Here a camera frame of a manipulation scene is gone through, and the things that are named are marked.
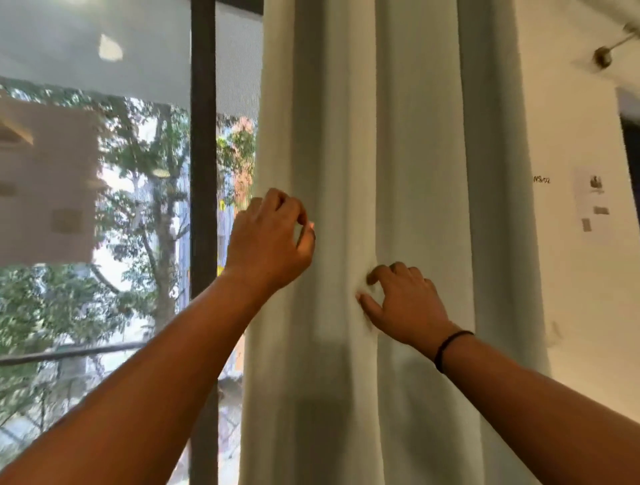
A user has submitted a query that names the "person's right hand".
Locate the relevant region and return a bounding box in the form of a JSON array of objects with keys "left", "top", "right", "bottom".
[{"left": 356, "top": 261, "right": 461, "bottom": 357}]

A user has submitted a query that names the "person's left hand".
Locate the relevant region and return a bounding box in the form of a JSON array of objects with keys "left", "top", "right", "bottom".
[{"left": 222, "top": 188, "right": 317, "bottom": 296}]

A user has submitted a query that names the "pale green fabric curtain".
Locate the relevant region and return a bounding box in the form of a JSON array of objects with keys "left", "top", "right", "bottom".
[{"left": 239, "top": 0, "right": 552, "bottom": 485}]

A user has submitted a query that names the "person's left forearm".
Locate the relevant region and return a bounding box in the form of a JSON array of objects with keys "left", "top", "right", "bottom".
[{"left": 0, "top": 271, "right": 274, "bottom": 485}]

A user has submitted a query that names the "person's right forearm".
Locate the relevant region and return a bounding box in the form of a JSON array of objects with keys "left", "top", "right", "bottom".
[{"left": 439, "top": 334, "right": 640, "bottom": 485}]

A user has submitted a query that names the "black wristband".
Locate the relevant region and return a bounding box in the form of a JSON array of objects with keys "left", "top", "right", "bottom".
[{"left": 433, "top": 330, "right": 475, "bottom": 373}]

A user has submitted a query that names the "green tree outside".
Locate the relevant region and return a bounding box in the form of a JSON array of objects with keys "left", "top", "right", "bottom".
[{"left": 0, "top": 77, "right": 257, "bottom": 450}]

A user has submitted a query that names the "dark outdoor railing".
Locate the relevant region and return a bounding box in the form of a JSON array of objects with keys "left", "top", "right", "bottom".
[{"left": 0, "top": 341, "right": 151, "bottom": 368}]

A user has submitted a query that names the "dark window frame post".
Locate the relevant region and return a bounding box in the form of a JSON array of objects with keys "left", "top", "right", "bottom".
[{"left": 188, "top": 0, "right": 220, "bottom": 485}]

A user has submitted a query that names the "white paper wall notice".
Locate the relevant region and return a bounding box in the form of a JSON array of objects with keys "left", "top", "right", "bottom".
[{"left": 572, "top": 167, "right": 614, "bottom": 245}]

